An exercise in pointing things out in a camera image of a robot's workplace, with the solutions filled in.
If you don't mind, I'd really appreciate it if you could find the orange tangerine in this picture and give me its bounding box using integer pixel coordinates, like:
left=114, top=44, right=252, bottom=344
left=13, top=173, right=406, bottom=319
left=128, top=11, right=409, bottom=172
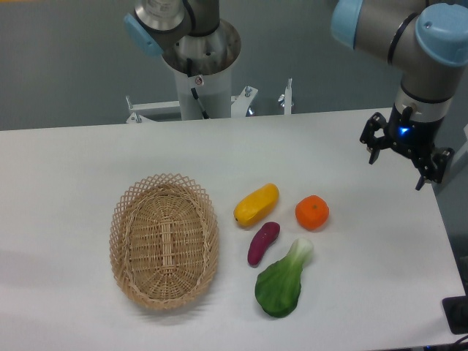
left=295, top=195, right=330, bottom=230

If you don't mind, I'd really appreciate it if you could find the black box at table edge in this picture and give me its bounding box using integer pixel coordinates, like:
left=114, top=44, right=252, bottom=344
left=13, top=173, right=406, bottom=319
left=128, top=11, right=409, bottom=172
left=442, top=295, right=467, bottom=335

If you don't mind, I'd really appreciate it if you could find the green bok choy vegetable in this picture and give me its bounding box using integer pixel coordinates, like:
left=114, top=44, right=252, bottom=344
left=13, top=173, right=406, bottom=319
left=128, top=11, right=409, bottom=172
left=254, top=238, right=314, bottom=318

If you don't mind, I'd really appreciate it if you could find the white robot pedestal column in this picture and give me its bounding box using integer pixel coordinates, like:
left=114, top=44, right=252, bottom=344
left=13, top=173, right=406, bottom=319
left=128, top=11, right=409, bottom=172
left=159, top=20, right=242, bottom=121

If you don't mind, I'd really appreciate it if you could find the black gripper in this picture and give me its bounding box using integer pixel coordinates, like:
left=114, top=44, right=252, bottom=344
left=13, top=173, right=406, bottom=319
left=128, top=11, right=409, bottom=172
left=360, top=105, right=455, bottom=191

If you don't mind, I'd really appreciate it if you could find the black cable on pedestal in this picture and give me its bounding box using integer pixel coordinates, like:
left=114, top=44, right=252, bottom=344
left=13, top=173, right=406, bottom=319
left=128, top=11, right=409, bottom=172
left=186, top=58, right=212, bottom=121

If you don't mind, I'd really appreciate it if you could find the woven wicker basket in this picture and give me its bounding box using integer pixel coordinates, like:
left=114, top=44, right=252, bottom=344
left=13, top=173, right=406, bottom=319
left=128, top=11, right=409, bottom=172
left=109, top=174, right=219, bottom=310

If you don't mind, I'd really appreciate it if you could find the yellow mango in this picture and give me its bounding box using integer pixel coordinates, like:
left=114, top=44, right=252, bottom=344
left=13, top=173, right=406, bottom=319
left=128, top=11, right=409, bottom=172
left=233, top=183, right=279, bottom=227

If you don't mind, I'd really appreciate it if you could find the white metal base frame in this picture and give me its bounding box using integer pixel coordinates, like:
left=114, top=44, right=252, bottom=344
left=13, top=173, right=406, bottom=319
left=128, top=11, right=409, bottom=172
left=124, top=78, right=296, bottom=124

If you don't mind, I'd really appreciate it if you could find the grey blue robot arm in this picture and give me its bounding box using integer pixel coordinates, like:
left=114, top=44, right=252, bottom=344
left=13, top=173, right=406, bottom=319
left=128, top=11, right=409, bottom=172
left=124, top=1, right=467, bottom=186

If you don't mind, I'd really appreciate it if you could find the purple sweet potato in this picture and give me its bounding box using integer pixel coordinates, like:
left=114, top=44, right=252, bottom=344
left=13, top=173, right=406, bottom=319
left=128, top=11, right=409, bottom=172
left=247, top=222, right=281, bottom=267

